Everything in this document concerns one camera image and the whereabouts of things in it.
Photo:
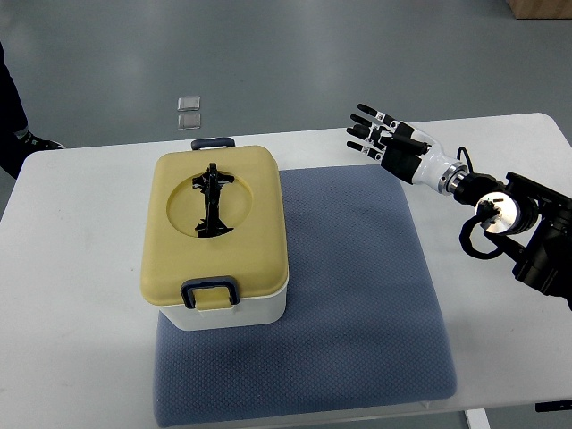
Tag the white storage box base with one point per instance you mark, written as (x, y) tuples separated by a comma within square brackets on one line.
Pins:
[(249, 311)]

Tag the black table edge bracket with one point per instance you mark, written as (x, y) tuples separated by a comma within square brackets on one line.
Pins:
[(553, 406)]

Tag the white table leg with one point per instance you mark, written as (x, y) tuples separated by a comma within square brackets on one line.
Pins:
[(477, 419)]

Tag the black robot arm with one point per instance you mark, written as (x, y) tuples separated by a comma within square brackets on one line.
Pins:
[(522, 219)]

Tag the yellow box lid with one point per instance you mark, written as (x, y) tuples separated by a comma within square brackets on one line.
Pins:
[(215, 230)]

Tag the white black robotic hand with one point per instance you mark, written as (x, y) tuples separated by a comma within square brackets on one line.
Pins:
[(405, 151)]

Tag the blue grey cushion mat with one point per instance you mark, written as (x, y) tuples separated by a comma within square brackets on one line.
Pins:
[(362, 325)]

